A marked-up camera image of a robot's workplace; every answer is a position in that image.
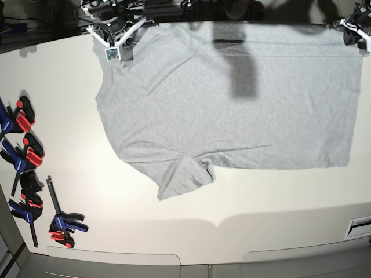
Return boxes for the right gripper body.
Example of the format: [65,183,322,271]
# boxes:
[95,16,133,41]

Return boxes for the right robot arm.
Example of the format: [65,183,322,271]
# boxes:
[75,1,143,46]

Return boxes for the blue red bar clamp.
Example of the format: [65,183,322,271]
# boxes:
[46,176,89,248]
[1,131,45,196]
[1,96,35,140]

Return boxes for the white label on table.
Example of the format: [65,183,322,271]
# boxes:
[344,216,370,240]

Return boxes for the top blue red bar clamp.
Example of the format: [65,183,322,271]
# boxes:
[1,96,35,140]

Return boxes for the grey T-shirt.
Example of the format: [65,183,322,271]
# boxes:
[93,22,362,200]

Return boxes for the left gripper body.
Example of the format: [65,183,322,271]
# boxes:
[343,27,362,46]

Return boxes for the right blue red bar clamp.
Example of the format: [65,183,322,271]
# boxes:
[46,176,89,248]

